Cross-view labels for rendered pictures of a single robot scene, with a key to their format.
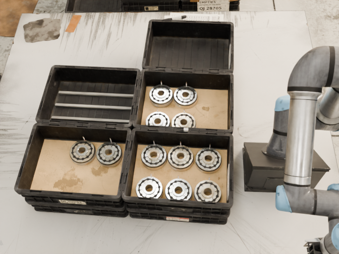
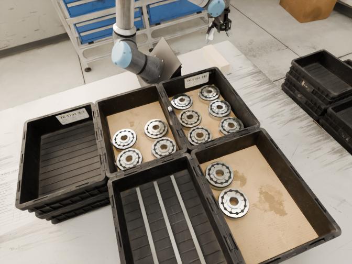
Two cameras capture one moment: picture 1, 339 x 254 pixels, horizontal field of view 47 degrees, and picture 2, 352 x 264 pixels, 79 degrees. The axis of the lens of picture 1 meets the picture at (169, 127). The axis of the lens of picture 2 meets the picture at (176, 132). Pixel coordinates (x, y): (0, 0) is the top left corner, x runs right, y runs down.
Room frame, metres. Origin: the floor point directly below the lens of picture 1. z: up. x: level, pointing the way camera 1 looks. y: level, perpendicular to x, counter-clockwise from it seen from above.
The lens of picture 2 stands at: (0.99, 0.50, 1.60)
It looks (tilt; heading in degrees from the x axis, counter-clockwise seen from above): 54 degrees down; 248
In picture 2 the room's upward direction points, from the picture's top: 7 degrees counter-clockwise
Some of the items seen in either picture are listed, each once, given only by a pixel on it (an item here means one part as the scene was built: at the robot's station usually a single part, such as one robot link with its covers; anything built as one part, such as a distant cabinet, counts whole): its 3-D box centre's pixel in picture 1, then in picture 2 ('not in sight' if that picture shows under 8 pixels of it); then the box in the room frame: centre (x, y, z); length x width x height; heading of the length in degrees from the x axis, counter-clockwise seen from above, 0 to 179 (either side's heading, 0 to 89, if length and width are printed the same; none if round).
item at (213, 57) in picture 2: not in sight; (215, 58); (0.25, -0.47, 0.73); 0.24 x 0.06 x 0.06; 85
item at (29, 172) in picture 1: (78, 165); (252, 193); (0.68, 0.37, 0.87); 0.40 x 0.30 x 0.11; 81
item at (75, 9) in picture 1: (98, 9); not in sight; (2.23, 0.45, 0.26); 0.40 x 0.30 x 0.23; 85
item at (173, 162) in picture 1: (180, 156); (189, 118); (0.69, -0.03, 0.86); 0.10 x 0.10 x 0.01
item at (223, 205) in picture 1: (179, 166); (204, 103); (0.62, -0.03, 0.92); 0.40 x 0.30 x 0.02; 81
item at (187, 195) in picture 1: (178, 191); (219, 108); (0.55, -0.02, 0.86); 0.10 x 0.10 x 0.01
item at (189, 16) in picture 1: (193, 27); (10, 195); (1.54, -0.17, 0.70); 0.33 x 0.23 x 0.01; 85
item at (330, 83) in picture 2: not in sight; (314, 94); (-0.43, -0.10, 0.37); 0.40 x 0.30 x 0.45; 85
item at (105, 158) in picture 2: (184, 100); (136, 124); (0.92, -0.07, 0.92); 0.40 x 0.30 x 0.02; 81
